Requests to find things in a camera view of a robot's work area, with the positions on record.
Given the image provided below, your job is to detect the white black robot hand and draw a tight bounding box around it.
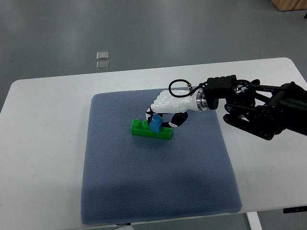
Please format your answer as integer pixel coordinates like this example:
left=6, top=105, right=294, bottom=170
left=145, top=90, right=206, bottom=128

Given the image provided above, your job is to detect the blue toy block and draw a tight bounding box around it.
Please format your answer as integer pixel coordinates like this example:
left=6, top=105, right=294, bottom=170
left=149, top=115, right=163, bottom=133

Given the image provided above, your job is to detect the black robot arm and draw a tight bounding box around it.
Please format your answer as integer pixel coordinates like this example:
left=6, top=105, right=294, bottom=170
left=199, top=75, right=307, bottom=140

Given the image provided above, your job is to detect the green four-stud toy block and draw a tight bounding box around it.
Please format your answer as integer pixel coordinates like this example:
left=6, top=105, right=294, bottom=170
left=130, top=119, right=172, bottom=139

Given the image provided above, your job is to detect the blue-grey textured mat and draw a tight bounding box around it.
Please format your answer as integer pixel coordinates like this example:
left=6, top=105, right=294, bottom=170
left=81, top=89, right=242, bottom=225

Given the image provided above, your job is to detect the white table leg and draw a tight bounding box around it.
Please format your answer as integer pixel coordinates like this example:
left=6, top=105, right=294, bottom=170
left=246, top=212, right=262, bottom=230

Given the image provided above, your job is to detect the wooden box corner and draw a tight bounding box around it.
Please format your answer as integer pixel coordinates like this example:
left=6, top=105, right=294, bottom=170
left=271, top=0, right=307, bottom=12

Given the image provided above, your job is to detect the black table control panel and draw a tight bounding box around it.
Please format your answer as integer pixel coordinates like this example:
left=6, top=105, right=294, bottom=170
left=283, top=206, right=307, bottom=214

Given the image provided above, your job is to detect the black cable loop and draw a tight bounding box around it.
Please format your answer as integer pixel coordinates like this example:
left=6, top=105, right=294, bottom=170
left=168, top=79, right=208, bottom=98

